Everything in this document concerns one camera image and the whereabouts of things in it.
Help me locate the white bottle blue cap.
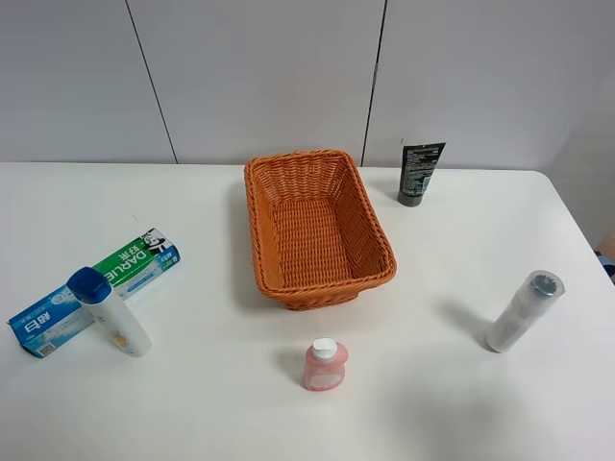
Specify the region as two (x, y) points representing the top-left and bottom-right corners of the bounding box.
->
(66, 267), (152, 357)

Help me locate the orange wicker basket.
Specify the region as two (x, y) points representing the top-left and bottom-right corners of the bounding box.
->
(244, 150), (397, 311)

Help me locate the green blue toothpaste box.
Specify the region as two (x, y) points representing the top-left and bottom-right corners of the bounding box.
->
(8, 228), (181, 358)

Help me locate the pink bottle white cap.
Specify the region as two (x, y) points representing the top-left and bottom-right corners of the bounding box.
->
(304, 338), (349, 392)

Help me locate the black tube upright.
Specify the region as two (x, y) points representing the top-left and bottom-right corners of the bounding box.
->
(398, 142), (446, 207)

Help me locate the white cylinder bottle silver cap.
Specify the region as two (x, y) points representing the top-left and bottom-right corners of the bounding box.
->
(484, 270), (565, 353)

